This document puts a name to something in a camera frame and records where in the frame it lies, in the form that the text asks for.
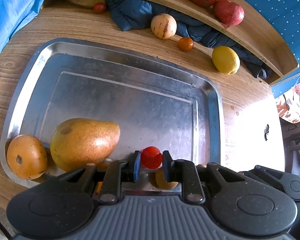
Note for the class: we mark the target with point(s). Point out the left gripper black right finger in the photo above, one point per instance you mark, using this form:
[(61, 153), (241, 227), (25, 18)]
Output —
[(184, 172)]

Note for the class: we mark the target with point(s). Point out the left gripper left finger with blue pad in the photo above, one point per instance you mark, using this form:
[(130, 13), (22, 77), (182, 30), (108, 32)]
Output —
[(118, 172)]

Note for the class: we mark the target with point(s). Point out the red cherry tomato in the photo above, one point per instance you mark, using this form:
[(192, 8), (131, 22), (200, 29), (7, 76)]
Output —
[(99, 8), (151, 157)]

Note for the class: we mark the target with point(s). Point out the brown longan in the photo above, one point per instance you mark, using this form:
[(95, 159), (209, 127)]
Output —
[(201, 166), (161, 182)]

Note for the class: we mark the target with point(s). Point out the yellow green mango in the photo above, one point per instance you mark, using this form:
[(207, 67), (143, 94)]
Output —
[(79, 141)]

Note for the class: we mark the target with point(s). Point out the small beige speckled fruit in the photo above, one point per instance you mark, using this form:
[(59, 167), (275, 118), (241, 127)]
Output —
[(26, 157)]

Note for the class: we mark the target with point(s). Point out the yellow lemon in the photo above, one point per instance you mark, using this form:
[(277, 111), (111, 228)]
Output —
[(225, 60)]

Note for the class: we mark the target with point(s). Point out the small orange tangerine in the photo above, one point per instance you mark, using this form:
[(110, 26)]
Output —
[(185, 44)]

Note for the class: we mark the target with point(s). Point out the round beige speckled melon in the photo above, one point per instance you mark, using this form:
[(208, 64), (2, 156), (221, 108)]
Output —
[(163, 26)]

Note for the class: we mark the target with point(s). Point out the metal baking tray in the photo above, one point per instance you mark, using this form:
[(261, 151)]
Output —
[(155, 102)]

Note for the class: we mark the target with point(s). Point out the pink floral bedding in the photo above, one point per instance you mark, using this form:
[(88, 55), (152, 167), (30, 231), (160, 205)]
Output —
[(288, 105)]

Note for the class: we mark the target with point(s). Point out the dark blue quilted cloth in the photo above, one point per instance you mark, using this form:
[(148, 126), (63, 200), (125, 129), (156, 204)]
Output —
[(137, 14)]

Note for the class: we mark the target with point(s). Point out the wooden desk shelf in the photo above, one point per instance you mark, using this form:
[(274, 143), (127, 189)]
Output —
[(255, 34)]

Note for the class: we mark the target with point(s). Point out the red apple rightmost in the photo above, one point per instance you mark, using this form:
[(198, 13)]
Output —
[(228, 12)]

